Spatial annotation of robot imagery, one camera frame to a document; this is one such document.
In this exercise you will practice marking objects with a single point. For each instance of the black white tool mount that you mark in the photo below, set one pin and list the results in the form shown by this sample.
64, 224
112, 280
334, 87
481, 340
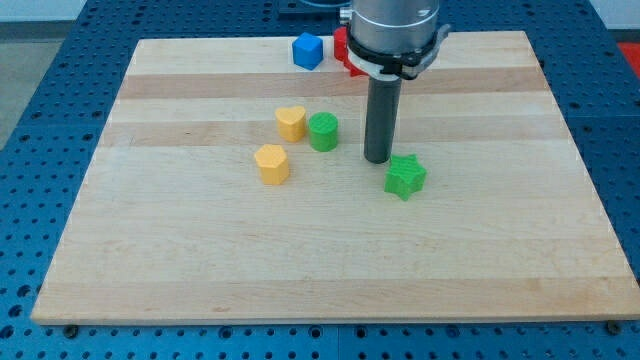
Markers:
388, 66

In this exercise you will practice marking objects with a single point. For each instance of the wooden board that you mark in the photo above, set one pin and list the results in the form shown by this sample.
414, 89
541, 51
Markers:
172, 224

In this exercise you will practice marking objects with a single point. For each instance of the yellow heart block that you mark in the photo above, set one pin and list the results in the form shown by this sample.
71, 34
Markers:
291, 122

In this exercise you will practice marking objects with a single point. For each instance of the blue cube block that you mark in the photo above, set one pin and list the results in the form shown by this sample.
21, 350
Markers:
307, 51

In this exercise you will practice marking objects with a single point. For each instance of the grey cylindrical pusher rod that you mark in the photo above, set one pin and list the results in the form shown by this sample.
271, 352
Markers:
381, 113

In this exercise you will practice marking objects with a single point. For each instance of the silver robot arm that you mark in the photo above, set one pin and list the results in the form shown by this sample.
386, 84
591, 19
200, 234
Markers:
391, 41

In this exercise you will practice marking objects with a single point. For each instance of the yellow hexagon block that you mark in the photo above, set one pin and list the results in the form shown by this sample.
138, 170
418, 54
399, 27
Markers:
273, 165

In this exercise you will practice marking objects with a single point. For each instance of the red block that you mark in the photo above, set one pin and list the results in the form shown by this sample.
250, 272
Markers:
340, 51

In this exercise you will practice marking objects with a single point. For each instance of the green star block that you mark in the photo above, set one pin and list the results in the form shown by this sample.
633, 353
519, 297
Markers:
405, 176

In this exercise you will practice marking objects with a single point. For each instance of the green cylinder block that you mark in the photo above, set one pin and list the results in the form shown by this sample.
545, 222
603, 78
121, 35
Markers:
323, 131

